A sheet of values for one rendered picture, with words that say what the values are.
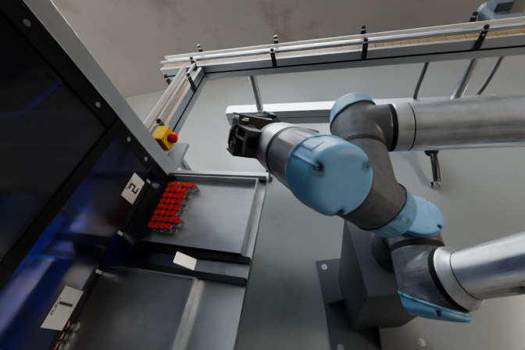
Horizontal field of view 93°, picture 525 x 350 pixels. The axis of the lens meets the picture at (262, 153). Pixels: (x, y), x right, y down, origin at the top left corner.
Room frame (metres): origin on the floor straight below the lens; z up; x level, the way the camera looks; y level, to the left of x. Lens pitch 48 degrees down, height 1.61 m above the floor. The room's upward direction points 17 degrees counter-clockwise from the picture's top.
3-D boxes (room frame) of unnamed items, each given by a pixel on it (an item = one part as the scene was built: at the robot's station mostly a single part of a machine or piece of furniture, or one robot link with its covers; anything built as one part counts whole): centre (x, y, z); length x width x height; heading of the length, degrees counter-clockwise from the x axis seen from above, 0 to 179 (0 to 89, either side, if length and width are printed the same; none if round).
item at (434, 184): (0.93, -1.13, 0.07); 0.50 x 0.08 x 0.14; 157
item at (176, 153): (0.83, 0.40, 0.87); 0.14 x 0.13 x 0.02; 67
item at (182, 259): (0.30, 0.27, 0.91); 0.14 x 0.03 x 0.06; 66
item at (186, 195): (0.51, 0.33, 0.90); 0.18 x 0.02 x 0.05; 156
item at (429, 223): (0.21, -0.30, 0.96); 0.13 x 0.12 x 0.14; 161
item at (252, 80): (1.38, -0.07, 0.46); 0.09 x 0.09 x 0.77; 67
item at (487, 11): (1.06, -1.33, 0.90); 0.28 x 0.12 x 0.14; 157
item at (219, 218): (0.48, 0.25, 0.90); 0.34 x 0.26 x 0.04; 66
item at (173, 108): (1.12, 0.38, 0.92); 0.69 x 0.15 x 0.16; 157
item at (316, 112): (1.16, -0.58, 0.49); 1.60 x 0.08 x 0.12; 67
